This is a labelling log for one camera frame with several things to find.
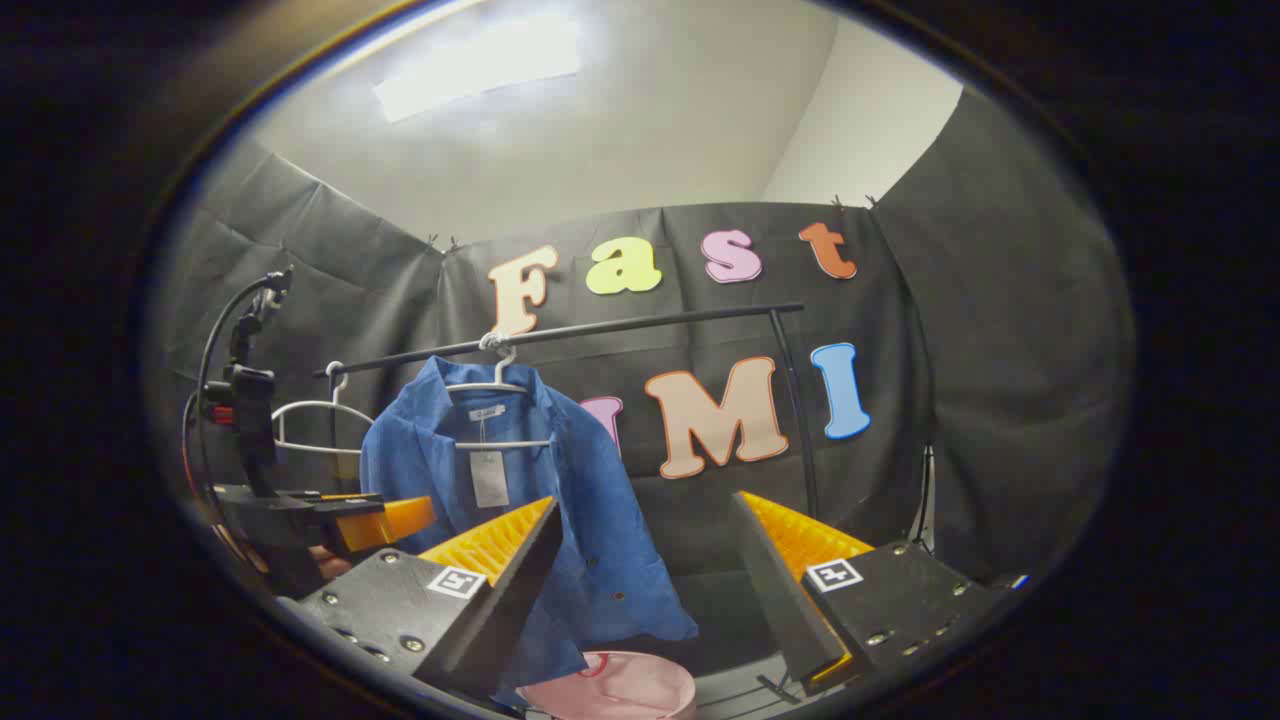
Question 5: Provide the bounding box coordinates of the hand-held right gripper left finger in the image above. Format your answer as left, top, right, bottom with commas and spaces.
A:
278, 495, 566, 701

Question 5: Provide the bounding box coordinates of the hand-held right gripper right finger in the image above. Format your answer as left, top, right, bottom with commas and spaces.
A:
730, 490, 1006, 698

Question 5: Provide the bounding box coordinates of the pink laundry hamper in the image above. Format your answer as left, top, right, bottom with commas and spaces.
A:
515, 650, 698, 720

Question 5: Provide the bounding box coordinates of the blue shirt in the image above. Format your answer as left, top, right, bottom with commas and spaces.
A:
358, 355, 701, 706

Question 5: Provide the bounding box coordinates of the white plastic hanger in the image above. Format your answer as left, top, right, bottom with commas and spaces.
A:
445, 333, 553, 451
272, 360, 376, 456

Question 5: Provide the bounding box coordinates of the black clothes rack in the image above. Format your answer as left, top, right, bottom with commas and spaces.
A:
313, 302, 821, 521

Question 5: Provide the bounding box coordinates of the black light stand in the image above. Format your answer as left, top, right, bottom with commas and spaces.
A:
910, 440, 936, 551

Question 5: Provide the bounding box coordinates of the black backdrop cloth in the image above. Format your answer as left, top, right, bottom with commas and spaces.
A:
150, 90, 1136, 681

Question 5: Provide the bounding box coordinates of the ceiling light panel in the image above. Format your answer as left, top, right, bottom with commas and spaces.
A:
372, 15, 583, 123

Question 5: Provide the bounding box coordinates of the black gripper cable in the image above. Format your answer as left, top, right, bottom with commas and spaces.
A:
183, 270, 296, 561

